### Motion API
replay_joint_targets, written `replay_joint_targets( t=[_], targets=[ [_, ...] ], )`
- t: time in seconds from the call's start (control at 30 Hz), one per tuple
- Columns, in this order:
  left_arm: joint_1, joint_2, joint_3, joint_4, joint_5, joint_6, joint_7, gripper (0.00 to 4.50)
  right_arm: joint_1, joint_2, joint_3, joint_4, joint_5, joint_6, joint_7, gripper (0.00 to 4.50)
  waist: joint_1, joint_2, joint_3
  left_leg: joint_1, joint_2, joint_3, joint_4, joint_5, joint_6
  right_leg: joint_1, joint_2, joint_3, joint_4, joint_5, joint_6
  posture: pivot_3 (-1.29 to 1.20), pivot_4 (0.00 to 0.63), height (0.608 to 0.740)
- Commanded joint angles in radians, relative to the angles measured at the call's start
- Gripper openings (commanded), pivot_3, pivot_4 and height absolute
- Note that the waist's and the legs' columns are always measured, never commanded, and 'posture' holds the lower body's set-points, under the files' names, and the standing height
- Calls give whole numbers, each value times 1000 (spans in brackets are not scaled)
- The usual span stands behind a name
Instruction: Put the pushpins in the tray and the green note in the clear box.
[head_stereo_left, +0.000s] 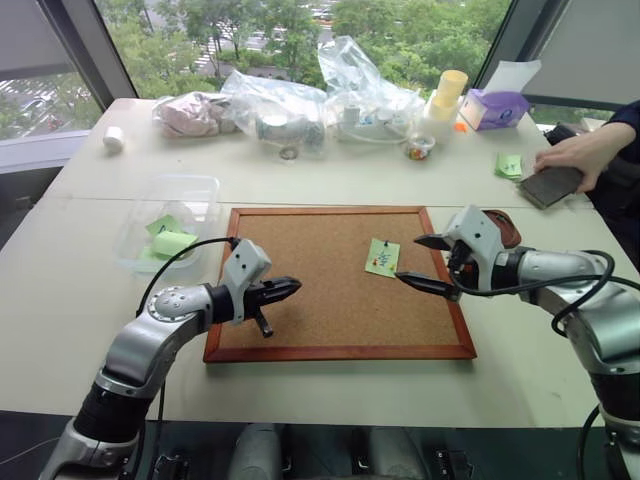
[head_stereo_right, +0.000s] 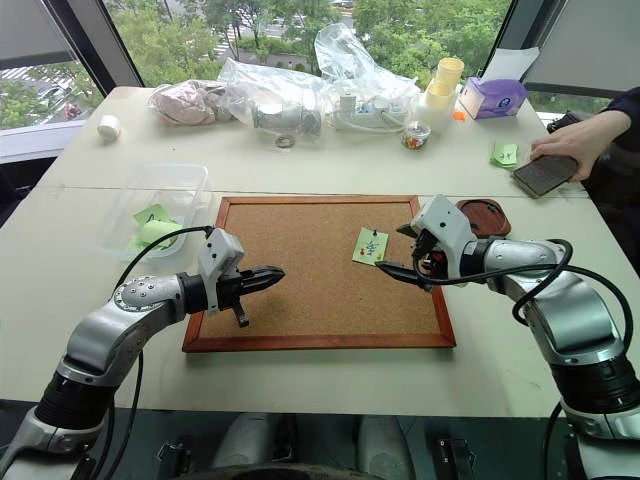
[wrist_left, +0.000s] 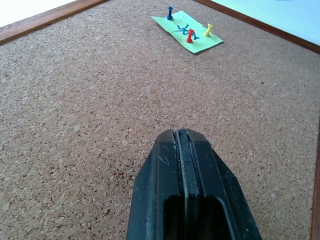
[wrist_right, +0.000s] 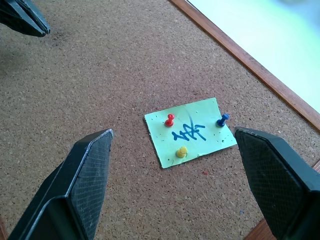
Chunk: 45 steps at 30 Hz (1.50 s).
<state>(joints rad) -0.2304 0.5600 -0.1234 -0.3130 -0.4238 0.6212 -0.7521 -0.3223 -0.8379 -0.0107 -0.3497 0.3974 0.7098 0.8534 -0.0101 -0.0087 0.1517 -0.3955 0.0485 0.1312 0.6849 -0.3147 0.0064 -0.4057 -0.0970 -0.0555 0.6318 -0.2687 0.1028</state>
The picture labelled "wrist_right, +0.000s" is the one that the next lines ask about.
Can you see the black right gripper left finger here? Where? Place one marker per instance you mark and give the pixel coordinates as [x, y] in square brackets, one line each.
[85, 180]

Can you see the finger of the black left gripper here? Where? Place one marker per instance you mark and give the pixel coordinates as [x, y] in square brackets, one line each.
[17, 17]
[35, 13]

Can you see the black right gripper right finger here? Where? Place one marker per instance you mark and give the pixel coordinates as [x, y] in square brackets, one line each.
[277, 180]

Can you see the blue push pin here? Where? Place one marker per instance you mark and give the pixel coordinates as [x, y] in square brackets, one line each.
[222, 120]

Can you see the green paper note blue scribble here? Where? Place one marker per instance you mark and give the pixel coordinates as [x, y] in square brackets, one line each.
[200, 142]

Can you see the yellow push pin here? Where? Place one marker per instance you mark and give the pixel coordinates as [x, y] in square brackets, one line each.
[181, 152]

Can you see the red push pin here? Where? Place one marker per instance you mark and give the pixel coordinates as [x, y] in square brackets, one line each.
[170, 120]

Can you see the cork board with wooden frame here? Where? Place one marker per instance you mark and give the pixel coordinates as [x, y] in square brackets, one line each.
[125, 75]

